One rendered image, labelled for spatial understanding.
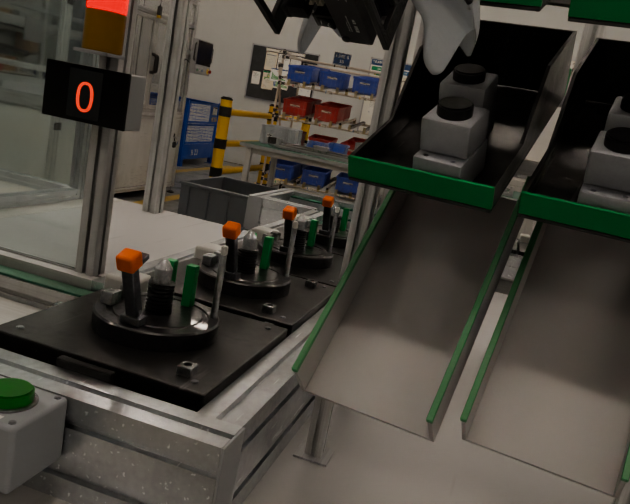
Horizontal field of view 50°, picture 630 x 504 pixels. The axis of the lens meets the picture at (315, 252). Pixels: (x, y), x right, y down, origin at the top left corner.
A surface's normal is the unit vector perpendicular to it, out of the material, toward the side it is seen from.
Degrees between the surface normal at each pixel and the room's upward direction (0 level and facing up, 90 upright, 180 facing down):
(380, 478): 0
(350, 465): 0
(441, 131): 115
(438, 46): 82
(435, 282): 45
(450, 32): 82
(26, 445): 90
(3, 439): 90
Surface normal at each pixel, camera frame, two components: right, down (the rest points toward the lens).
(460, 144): -0.53, 0.49
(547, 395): -0.19, -0.60
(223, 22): -0.27, 0.15
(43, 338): 0.18, -0.96
